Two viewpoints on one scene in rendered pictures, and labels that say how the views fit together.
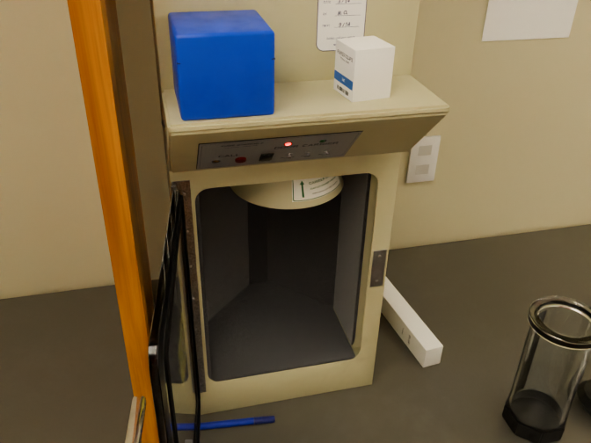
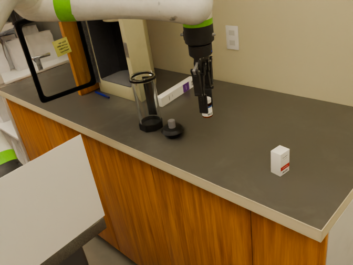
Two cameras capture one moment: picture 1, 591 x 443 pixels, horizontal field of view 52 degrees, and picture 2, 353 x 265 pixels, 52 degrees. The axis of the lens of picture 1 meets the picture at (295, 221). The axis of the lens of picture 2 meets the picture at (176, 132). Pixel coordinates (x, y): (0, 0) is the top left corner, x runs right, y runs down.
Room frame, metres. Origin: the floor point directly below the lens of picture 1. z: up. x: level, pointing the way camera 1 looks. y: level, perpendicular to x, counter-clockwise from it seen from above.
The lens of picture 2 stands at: (0.17, -1.65, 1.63)
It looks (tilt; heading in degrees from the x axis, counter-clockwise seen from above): 29 degrees down; 63
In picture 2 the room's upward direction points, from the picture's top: 9 degrees counter-clockwise
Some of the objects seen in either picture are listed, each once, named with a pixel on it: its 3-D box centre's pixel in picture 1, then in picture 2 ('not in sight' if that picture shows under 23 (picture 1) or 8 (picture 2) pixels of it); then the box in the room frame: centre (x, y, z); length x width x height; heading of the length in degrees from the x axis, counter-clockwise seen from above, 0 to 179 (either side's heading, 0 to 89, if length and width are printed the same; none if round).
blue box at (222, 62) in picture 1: (220, 62); not in sight; (0.65, 0.09, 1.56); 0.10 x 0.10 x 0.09; 15
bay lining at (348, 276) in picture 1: (270, 240); (127, 41); (0.85, 0.04, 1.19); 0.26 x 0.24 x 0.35; 105
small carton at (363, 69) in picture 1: (363, 68); not in sight; (0.69, -0.07, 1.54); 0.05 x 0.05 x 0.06; 23
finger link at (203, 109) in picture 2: not in sight; (203, 103); (0.77, -0.72, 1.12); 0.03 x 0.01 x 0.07; 122
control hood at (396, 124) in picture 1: (302, 136); not in sight; (0.68, -0.01, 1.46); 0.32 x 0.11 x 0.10; 105
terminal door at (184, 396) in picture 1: (181, 386); (59, 55); (0.52, 0.14, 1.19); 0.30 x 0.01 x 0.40; 6
